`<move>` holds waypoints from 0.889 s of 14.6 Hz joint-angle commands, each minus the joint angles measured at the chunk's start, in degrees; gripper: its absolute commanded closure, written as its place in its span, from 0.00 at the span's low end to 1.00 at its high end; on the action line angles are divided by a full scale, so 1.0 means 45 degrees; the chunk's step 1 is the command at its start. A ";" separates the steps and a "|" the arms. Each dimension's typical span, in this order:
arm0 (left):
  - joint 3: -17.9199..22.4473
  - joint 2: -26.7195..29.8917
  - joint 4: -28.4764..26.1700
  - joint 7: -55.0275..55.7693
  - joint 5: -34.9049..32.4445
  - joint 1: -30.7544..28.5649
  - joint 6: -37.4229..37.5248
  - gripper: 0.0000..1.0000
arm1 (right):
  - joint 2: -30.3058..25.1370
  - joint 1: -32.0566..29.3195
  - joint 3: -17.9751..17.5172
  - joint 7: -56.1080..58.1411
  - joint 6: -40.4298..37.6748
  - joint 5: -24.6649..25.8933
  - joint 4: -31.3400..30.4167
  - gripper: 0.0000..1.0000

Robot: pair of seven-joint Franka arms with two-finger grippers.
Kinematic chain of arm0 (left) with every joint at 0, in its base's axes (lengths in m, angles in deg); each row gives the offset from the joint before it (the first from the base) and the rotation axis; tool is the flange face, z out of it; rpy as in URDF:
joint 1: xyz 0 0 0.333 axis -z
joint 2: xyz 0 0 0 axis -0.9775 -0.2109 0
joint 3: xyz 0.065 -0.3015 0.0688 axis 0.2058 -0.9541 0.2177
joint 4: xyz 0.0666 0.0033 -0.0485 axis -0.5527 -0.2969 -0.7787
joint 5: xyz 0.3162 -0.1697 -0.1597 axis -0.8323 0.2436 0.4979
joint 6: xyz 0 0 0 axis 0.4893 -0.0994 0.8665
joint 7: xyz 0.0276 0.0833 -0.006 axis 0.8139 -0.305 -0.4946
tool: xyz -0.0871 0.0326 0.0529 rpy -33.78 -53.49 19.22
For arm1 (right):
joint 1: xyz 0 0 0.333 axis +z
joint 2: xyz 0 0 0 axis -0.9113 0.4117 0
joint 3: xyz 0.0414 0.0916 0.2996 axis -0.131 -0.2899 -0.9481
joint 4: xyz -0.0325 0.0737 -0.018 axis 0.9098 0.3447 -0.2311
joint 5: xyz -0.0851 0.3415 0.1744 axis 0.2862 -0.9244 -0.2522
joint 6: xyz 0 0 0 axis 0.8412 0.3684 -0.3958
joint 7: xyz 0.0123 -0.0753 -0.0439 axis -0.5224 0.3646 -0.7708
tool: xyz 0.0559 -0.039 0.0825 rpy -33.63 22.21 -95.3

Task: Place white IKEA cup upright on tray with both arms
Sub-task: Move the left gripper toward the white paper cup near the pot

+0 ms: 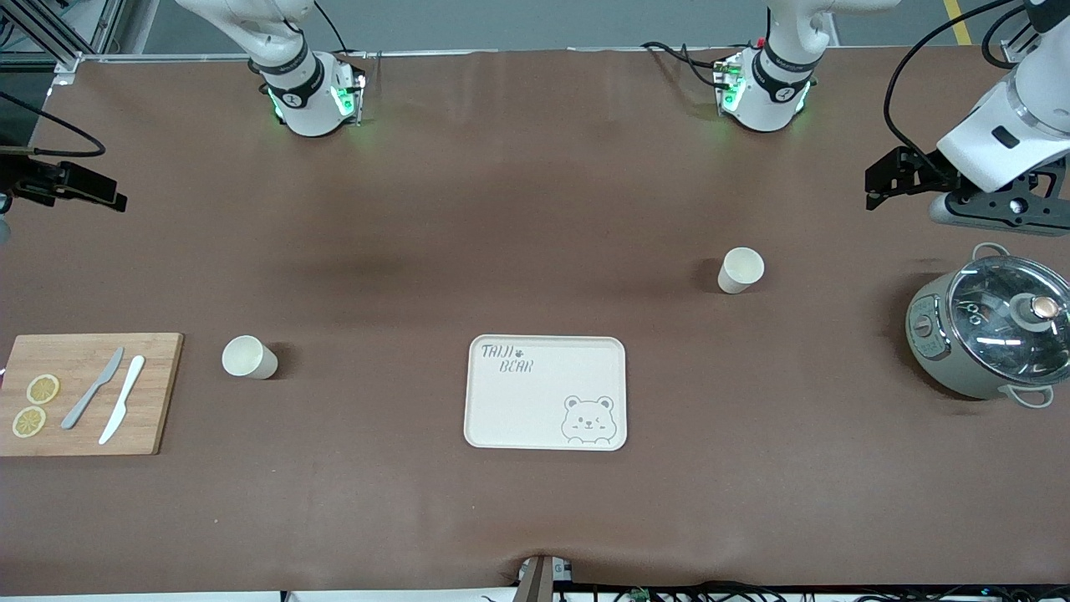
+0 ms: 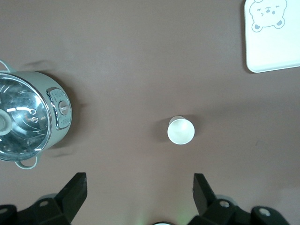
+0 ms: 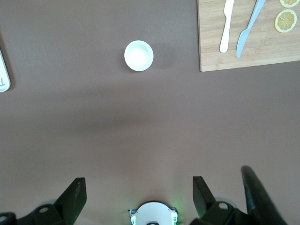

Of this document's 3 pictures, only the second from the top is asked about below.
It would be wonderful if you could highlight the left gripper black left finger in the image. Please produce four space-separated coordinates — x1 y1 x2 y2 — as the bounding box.
0 172 88 225

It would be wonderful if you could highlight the bear print serving tray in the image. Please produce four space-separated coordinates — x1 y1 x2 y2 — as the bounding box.
243 0 300 74

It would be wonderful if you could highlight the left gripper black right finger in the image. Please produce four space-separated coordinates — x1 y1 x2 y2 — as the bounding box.
193 173 289 225

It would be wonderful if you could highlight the pale green electric pot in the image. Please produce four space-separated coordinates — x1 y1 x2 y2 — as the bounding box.
0 60 74 171

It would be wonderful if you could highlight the glass pot lid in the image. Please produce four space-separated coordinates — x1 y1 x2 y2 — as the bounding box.
0 72 53 163

